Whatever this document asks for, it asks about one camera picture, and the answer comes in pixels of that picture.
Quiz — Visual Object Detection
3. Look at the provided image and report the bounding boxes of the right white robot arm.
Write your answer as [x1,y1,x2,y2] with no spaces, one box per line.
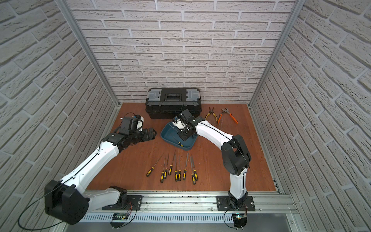
[172,110,251,209]

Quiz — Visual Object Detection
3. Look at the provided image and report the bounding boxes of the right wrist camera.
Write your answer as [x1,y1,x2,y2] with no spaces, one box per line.
[172,116,185,131]

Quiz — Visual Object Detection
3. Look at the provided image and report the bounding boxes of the file tool one leftmost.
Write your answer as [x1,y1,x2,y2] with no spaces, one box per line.
[146,155,163,177]

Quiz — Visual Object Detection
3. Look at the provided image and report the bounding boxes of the left aluminium corner post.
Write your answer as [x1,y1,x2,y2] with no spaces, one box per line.
[56,0,120,107]

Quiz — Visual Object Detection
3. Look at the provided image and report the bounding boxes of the file tool seven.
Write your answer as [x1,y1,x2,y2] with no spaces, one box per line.
[182,153,189,181]

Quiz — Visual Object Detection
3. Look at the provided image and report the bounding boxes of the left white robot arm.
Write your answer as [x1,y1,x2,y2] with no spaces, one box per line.
[44,128,157,225]

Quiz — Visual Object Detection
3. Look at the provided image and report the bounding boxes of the right aluminium corner post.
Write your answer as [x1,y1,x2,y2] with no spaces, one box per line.
[248,0,305,108]

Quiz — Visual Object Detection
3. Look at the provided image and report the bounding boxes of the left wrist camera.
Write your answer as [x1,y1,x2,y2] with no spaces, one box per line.
[119,115,144,135]

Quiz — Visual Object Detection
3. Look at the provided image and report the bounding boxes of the file tool four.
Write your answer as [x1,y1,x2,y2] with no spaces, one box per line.
[168,152,176,176]

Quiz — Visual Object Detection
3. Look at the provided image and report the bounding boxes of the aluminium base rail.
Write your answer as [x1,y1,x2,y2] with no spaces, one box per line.
[59,190,299,215]

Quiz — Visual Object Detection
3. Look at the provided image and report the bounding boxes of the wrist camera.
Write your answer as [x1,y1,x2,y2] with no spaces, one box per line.
[119,115,144,135]
[172,116,185,131]

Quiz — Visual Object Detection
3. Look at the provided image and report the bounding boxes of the right controller board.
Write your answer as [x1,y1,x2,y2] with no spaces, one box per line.
[232,214,248,230]

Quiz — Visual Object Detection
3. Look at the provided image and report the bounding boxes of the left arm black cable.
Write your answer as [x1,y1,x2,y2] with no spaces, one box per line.
[17,185,67,232]

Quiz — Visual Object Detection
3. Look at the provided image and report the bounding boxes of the teal plastic storage bin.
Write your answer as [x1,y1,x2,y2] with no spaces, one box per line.
[160,122,198,151]

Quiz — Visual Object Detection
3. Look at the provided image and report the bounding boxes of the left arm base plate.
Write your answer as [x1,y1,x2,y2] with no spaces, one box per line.
[102,195,143,211]

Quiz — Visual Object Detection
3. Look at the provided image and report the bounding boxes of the file tool two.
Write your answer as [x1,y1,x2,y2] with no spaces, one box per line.
[160,158,166,183]

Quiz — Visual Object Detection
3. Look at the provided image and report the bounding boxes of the controller board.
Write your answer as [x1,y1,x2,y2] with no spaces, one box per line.
[110,213,131,229]
[232,214,248,230]

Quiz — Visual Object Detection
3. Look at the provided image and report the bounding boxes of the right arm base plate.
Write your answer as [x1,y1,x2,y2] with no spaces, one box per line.
[216,195,256,212]

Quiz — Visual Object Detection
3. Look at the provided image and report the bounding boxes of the orange handled pliers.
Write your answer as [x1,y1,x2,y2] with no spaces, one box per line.
[217,108,239,125]

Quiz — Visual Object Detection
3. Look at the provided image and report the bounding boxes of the aluminium corner post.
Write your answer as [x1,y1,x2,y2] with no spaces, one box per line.
[248,0,305,108]
[56,0,120,107]

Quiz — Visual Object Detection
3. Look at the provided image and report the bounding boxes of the left controller board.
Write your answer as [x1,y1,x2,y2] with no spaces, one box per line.
[110,213,131,229]

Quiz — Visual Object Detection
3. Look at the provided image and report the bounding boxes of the black plastic toolbox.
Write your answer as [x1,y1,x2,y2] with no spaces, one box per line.
[146,87,202,119]

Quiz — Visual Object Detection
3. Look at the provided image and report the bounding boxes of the file tool five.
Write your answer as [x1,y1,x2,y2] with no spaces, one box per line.
[174,154,178,182]

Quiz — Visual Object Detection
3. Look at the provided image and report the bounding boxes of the file tool nine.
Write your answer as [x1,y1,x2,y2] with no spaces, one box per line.
[191,156,198,181]

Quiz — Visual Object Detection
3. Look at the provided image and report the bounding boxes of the yellow handled pliers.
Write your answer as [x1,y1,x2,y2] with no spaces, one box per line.
[205,107,218,122]

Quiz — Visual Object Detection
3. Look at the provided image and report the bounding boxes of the file tool three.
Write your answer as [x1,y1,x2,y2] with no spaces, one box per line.
[163,154,170,180]

